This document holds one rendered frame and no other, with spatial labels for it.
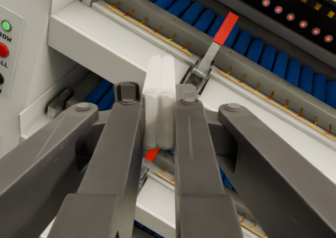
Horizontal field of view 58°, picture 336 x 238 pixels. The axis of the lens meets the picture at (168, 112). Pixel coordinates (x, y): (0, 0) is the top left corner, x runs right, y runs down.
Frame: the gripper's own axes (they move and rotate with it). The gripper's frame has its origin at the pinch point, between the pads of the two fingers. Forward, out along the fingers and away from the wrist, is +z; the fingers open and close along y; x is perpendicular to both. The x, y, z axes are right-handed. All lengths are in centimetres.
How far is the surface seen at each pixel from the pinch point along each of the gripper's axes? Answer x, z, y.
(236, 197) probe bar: -25.6, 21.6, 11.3
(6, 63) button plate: -4.4, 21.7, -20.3
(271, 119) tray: -9.6, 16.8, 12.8
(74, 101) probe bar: -12.4, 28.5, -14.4
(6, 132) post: -15.3, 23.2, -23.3
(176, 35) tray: -0.9, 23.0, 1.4
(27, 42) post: -1.5, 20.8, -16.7
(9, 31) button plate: -0.2, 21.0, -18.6
